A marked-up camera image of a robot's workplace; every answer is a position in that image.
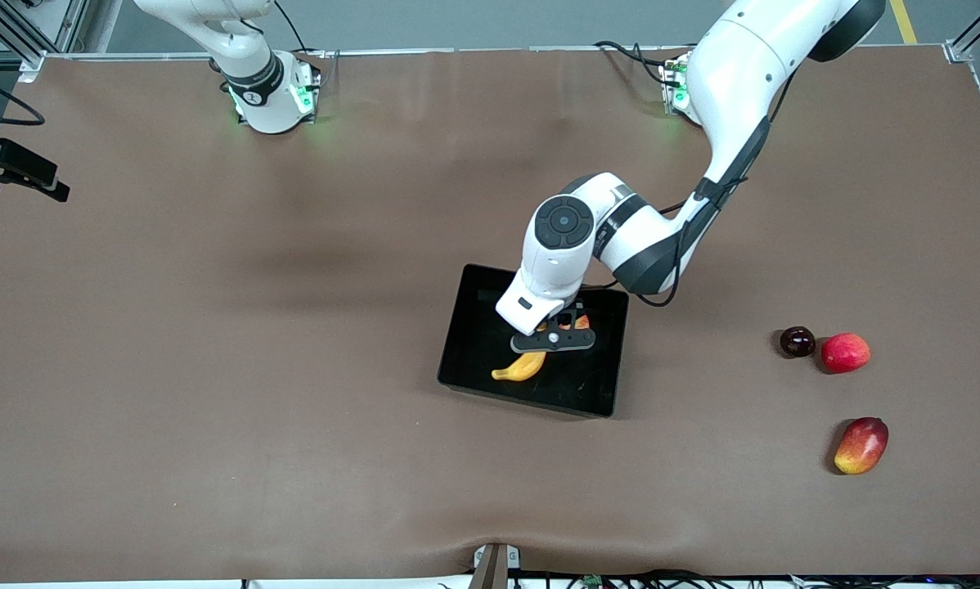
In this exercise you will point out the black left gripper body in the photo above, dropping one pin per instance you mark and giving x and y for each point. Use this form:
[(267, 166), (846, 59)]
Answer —
[(569, 316)]

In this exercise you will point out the black plastic box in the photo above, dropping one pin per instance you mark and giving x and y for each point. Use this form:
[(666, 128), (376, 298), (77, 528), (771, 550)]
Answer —
[(474, 352)]

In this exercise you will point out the brown table mat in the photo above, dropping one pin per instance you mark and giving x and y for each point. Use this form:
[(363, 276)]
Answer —
[(294, 368)]

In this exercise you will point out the red yellow striped apple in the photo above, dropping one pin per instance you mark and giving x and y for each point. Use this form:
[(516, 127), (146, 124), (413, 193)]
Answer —
[(582, 322)]

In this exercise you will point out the red yellow mango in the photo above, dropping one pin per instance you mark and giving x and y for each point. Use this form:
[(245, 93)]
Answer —
[(860, 446)]

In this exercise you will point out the black clamp device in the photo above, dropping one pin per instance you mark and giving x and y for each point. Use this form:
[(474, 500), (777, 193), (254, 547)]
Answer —
[(24, 168)]

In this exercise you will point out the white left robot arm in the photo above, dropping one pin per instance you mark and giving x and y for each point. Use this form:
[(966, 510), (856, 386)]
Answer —
[(735, 82)]

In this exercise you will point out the yellow banana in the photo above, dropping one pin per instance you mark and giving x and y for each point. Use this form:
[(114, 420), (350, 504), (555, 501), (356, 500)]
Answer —
[(523, 368)]

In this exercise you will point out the metal bracket post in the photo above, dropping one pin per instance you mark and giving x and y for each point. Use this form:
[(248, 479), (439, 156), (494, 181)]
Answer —
[(496, 568)]

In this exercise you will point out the pink red peach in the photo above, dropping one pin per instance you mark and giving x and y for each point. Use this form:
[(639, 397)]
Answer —
[(846, 353)]

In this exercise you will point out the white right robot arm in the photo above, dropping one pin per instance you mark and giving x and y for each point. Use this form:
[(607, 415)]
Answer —
[(269, 98)]

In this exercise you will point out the aluminium frame post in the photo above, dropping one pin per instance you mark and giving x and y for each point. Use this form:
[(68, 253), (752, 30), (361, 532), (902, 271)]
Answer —
[(960, 51), (32, 59)]

